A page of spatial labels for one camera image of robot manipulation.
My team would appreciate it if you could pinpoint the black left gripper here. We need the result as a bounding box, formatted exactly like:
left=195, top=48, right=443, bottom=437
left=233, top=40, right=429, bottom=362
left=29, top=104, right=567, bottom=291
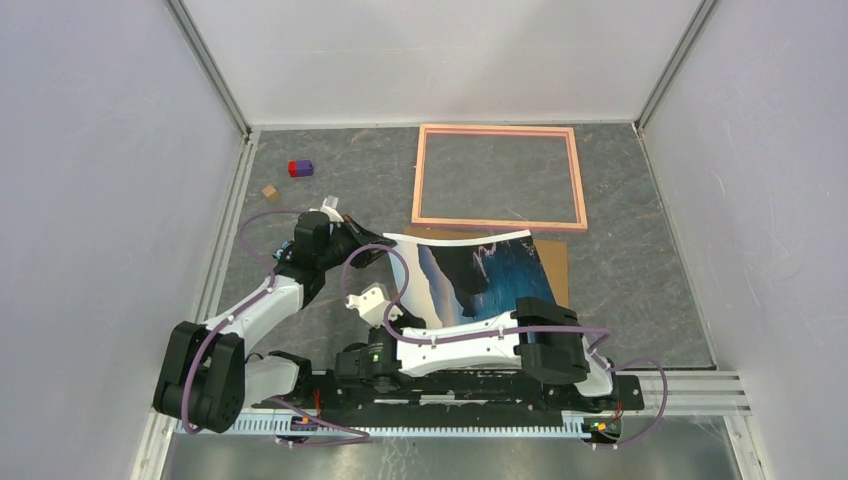
left=318, top=215, right=397, bottom=271

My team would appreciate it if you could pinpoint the mountain sea photo print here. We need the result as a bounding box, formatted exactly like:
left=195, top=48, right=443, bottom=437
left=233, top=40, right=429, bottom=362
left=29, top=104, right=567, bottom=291
left=385, top=230, right=557, bottom=328

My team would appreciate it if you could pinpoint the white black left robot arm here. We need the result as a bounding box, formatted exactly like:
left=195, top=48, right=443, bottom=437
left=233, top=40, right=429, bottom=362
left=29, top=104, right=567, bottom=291
left=152, top=207, right=396, bottom=434

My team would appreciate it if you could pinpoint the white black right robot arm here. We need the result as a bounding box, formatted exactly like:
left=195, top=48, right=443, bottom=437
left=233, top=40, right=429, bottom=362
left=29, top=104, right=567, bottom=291
left=334, top=297, right=618, bottom=408

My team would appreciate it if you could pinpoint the red purple toy block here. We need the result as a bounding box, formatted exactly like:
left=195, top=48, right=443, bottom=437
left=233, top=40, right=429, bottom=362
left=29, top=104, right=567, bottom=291
left=287, top=159, right=314, bottom=178

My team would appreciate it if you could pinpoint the small brown wooden cube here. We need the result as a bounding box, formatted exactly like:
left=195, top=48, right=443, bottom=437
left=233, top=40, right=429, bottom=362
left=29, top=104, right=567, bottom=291
left=261, top=185, right=281, bottom=203

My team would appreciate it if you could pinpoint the brown cardboard backing board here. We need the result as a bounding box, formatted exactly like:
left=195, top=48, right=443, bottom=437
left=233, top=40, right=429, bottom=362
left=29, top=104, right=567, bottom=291
left=403, top=227, right=571, bottom=307

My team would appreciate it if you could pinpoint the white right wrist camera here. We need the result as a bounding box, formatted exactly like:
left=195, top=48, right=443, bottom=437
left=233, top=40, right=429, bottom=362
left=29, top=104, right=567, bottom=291
left=345, top=283, right=403, bottom=328

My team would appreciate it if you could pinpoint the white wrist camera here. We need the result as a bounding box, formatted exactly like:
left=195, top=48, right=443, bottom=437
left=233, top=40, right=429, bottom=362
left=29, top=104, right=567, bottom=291
left=345, top=283, right=403, bottom=328
left=320, top=195, right=344, bottom=223

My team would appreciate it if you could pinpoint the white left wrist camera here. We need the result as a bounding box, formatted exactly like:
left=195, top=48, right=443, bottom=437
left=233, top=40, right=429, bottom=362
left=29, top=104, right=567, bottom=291
left=320, top=195, right=344, bottom=223

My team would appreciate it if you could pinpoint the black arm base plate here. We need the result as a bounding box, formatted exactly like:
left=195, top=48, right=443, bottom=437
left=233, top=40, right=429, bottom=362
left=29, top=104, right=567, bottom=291
left=284, top=369, right=645, bottom=427

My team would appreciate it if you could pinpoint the slotted white cable duct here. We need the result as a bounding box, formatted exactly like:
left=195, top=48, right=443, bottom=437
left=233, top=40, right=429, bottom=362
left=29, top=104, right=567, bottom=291
left=173, top=413, right=591, bottom=439

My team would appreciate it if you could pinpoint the pink wooden picture frame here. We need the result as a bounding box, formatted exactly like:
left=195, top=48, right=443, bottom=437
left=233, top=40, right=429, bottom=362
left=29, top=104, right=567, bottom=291
left=411, top=123, right=589, bottom=233

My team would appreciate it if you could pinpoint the aluminium rail at front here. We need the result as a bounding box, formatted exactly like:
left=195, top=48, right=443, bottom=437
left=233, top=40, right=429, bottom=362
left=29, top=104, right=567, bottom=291
left=152, top=367, right=752, bottom=429

